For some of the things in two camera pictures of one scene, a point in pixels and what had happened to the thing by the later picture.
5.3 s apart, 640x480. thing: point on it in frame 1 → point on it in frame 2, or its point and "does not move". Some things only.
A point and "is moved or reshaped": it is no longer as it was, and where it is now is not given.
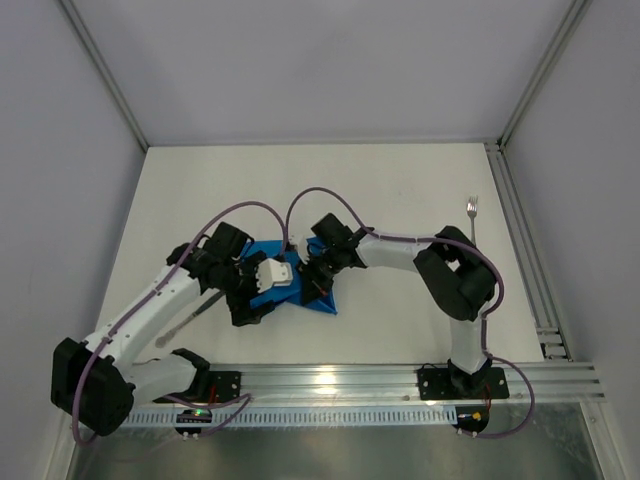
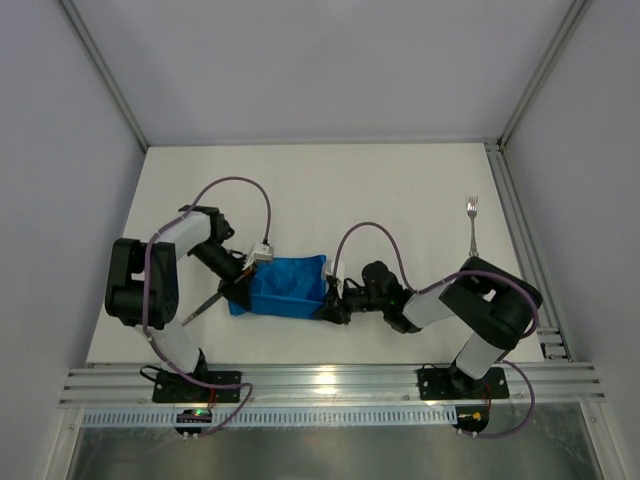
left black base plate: x=214 y=384 does not move
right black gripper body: x=317 y=270 → x=335 y=305
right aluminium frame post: x=576 y=13 does not move
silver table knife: x=161 y=340 does not move
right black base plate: x=454 y=383 does not move
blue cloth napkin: x=288 y=293 is moved or reshaped
